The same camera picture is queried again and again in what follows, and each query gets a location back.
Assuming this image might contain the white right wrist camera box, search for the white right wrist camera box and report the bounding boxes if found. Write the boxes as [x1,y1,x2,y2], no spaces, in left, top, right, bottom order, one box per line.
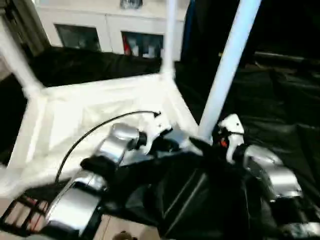
[217,114,246,164]

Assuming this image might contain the white plastic table top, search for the white plastic table top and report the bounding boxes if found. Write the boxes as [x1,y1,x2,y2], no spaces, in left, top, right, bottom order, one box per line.
[0,72,206,198]

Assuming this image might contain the dark grey bar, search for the dark grey bar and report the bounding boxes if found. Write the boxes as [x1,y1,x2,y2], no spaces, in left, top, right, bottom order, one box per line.
[254,50,320,66]

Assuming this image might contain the black mat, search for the black mat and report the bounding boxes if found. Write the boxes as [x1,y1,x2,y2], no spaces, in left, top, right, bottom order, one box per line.
[0,45,320,240]

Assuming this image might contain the white plastic table leg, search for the white plastic table leg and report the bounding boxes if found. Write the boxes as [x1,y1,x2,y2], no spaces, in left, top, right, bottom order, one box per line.
[161,0,179,81]
[198,0,263,142]
[0,17,46,99]

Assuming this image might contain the shiny silver ornament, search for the shiny silver ornament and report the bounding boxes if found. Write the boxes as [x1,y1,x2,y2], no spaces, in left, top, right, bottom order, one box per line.
[120,0,145,9]

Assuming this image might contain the black folding table frame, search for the black folding table frame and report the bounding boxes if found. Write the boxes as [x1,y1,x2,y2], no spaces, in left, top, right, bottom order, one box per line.
[0,195,48,236]

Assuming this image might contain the white glass-door cabinet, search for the white glass-door cabinet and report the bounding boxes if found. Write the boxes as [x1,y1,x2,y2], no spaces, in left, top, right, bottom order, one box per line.
[32,0,192,60]

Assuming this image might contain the black robot left foot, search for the black robot left foot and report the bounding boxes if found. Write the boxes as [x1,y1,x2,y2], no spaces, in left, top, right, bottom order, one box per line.
[113,231,137,240]

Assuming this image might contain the grey metal rack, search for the grey metal rack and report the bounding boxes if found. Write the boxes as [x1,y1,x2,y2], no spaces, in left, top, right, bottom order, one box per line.
[0,0,48,58]

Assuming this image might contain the red floor cord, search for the red floor cord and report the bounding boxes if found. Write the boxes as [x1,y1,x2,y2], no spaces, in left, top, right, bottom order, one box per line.
[15,199,48,232]

